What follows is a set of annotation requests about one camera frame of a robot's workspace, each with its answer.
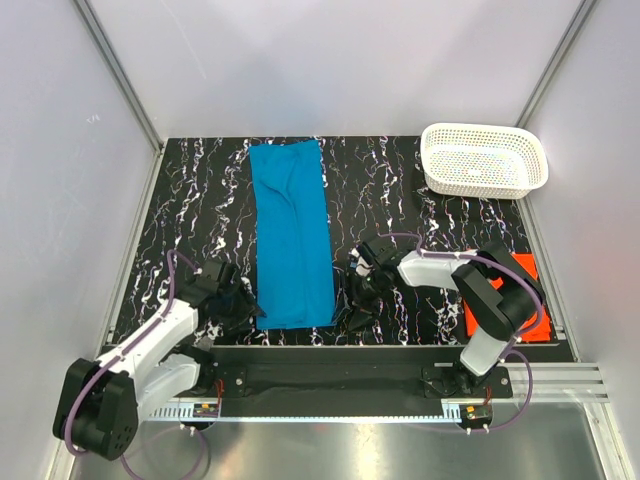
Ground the blue t shirt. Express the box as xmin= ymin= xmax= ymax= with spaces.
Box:
xmin=249 ymin=140 xmax=335 ymax=330

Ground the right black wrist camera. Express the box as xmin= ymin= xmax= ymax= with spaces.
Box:
xmin=349 ymin=237 xmax=404 ymax=277

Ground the folded orange t shirt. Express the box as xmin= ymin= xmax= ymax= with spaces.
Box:
xmin=454 ymin=245 xmax=551 ymax=342

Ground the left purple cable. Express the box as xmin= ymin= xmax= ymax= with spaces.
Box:
xmin=64 ymin=248 xmax=211 ymax=479

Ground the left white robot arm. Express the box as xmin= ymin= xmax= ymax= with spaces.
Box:
xmin=52 ymin=260 xmax=263 ymax=460

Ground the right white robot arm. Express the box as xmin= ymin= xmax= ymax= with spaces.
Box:
xmin=345 ymin=236 xmax=545 ymax=399

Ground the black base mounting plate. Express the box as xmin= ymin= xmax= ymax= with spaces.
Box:
xmin=97 ymin=342 xmax=581 ymax=419

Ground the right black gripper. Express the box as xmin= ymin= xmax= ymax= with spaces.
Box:
xmin=331 ymin=268 xmax=389 ymax=331

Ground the white plastic basket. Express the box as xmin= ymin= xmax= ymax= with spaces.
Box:
xmin=420 ymin=123 xmax=549 ymax=200

